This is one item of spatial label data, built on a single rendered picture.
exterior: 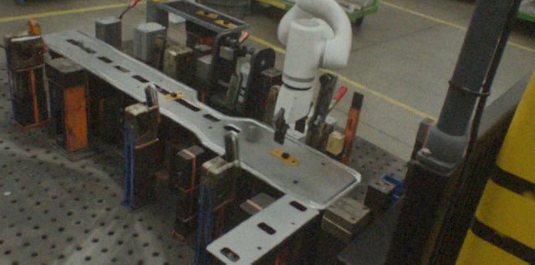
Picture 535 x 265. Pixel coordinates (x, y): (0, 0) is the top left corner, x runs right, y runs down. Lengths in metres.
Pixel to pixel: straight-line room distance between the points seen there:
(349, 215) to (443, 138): 0.77
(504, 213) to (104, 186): 1.42
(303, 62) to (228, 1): 3.21
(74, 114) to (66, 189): 0.26
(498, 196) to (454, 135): 0.15
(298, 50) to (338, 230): 0.43
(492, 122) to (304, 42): 0.75
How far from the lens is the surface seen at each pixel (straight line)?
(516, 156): 0.54
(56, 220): 1.68
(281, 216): 1.22
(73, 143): 1.92
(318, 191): 1.32
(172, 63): 1.84
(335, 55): 1.24
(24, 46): 2.00
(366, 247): 1.14
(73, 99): 1.84
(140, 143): 1.55
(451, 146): 0.42
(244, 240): 1.14
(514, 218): 0.57
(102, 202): 1.72
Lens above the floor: 1.76
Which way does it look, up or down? 27 degrees down
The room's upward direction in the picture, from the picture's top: 8 degrees clockwise
